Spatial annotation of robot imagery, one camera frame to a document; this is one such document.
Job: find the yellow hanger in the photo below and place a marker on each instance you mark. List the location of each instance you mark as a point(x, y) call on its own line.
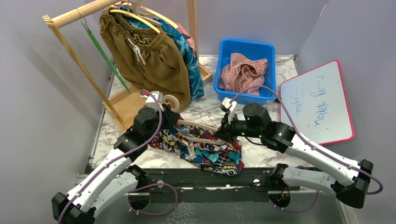
point(128, 14)

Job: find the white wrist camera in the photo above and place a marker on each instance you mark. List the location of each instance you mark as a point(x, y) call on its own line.
point(153, 99)
point(229, 107)

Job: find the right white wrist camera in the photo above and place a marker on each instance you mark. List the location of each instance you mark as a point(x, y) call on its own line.
point(229, 107)

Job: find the teal patterned shorts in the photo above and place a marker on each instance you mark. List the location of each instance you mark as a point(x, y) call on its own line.
point(195, 81)

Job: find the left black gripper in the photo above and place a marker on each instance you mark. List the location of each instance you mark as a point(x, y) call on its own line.
point(171, 117)

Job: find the pink floral shorts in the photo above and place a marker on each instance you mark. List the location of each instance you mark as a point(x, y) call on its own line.
point(187, 36)

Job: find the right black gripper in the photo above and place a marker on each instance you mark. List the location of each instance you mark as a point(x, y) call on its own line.
point(223, 131)

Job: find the pink framed whiteboard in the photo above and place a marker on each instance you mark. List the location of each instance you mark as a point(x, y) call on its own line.
point(316, 102)

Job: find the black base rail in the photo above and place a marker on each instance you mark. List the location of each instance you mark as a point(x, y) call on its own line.
point(195, 186)

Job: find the comic print shorts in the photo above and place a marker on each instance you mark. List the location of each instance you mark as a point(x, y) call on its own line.
point(223, 159)

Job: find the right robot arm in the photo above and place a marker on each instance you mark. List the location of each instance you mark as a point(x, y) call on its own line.
point(348, 179)

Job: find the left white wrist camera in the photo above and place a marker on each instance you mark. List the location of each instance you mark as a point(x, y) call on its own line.
point(153, 99)

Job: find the beige wooden hanger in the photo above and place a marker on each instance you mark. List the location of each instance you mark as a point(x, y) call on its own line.
point(192, 123)
point(136, 5)

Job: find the blue plastic bin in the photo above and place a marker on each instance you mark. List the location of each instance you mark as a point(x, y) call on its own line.
point(253, 51)

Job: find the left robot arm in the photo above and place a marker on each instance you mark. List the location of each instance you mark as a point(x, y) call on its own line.
point(116, 175)

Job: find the green hanger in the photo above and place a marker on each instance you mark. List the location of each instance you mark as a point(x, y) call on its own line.
point(104, 55)

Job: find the mustard brown shorts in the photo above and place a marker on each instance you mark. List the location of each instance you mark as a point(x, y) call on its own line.
point(145, 58)

